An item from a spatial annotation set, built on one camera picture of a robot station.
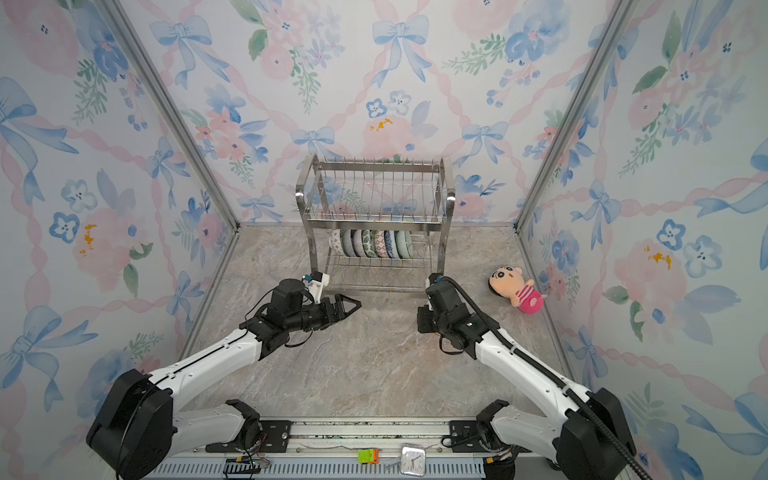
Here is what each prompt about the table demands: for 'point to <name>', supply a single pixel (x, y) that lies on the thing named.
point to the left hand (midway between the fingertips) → (354, 307)
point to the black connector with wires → (242, 465)
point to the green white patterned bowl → (335, 242)
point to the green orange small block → (368, 456)
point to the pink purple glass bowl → (358, 243)
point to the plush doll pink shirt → (508, 282)
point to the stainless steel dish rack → (376, 227)
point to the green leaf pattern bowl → (367, 243)
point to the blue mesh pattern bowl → (380, 243)
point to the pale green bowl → (404, 244)
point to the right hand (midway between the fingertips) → (422, 310)
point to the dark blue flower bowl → (347, 242)
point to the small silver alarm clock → (413, 459)
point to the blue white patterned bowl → (390, 244)
